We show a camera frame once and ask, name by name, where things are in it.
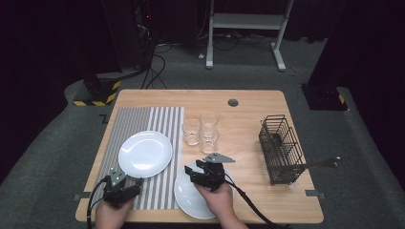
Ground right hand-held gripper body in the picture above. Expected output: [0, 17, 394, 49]
[194, 153, 236, 192]

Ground white plate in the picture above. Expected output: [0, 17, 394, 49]
[174, 160, 235, 220]
[117, 130, 174, 179]

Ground clear drinking glass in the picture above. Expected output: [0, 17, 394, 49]
[199, 112, 220, 137]
[181, 118, 203, 147]
[199, 128, 221, 156]

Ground white metal stand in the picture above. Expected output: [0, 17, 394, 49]
[205, 0, 294, 73]

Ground left hand-held gripper cable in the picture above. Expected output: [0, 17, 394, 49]
[85, 177, 111, 229]

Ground black base with yellow mark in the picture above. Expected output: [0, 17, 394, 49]
[300, 83, 349, 112]

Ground person's right hand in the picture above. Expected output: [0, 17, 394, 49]
[194, 182, 240, 223]

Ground grey striped placemat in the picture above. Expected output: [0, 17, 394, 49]
[87, 106, 185, 211]

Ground person's left hand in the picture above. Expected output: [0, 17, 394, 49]
[95, 198, 135, 227]

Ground black yellow striped base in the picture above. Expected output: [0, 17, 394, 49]
[73, 72, 122, 107]

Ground dark computer rack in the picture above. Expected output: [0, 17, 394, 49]
[133, 0, 157, 49]

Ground hand-held gripper cable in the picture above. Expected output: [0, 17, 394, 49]
[85, 177, 111, 229]
[224, 179, 289, 229]

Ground right hand-held gripper cable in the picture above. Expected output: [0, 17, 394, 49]
[224, 179, 289, 229]

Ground black floor cables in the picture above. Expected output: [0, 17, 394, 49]
[140, 44, 168, 90]

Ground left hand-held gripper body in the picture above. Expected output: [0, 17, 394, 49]
[102, 167, 141, 209]

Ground black wire cutlery basket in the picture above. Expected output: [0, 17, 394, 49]
[258, 114, 306, 186]

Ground long metal utensil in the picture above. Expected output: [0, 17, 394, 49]
[280, 156, 342, 176]

